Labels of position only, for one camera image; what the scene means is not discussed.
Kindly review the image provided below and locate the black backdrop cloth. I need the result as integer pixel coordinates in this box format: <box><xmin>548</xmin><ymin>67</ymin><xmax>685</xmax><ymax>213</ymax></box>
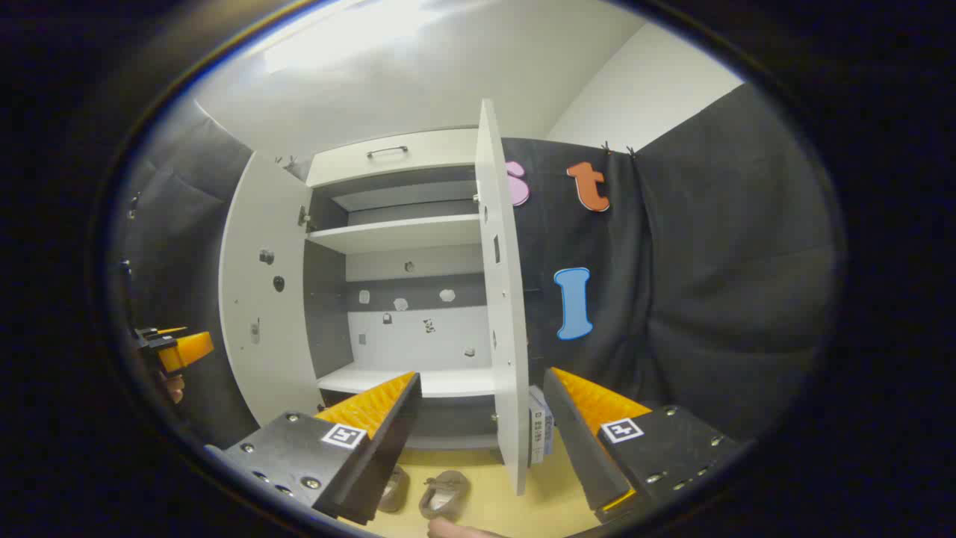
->
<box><xmin>112</xmin><ymin>82</ymin><xmax>841</xmax><ymax>449</ymax></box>

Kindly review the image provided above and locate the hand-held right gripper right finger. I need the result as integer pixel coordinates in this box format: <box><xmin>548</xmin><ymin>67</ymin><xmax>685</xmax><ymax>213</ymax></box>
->
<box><xmin>543</xmin><ymin>366</ymin><xmax>740</xmax><ymax>524</ymax></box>

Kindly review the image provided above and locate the white and blue box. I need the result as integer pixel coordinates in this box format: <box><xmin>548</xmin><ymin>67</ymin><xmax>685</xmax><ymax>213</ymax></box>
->
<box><xmin>528</xmin><ymin>385</ymin><xmax>555</xmax><ymax>466</ymax></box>

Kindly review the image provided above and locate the white door with camera sticker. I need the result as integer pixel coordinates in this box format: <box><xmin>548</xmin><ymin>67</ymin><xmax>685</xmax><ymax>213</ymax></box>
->
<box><xmin>218</xmin><ymin>152</ymin><xmax>326</xmax><ymax>427</ymax></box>

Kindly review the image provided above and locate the brown felt shoe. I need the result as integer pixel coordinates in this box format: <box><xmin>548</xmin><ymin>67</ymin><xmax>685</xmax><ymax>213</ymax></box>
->
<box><xmin>418</xmin><ymin>469</ymin><xmax>471</xmax><ymax>522</ymax></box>
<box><xmin>377</xmin><ymin>465</ymin><xmax>410</xmax><ymax>513</ymax></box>

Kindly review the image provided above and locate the white shoe cabinet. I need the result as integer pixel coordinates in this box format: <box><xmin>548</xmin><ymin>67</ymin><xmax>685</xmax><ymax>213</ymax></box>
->
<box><xmin>302</xmin><ymin>127</ymin><xmax>500</xmax><ymax>453</ymax></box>

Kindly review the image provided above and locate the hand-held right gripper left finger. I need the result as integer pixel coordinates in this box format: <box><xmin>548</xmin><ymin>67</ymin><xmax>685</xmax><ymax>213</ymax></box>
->
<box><xmin>205</xmin><ymin>371</ymin><xmax>423</xmax><ymax>525</ymax></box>

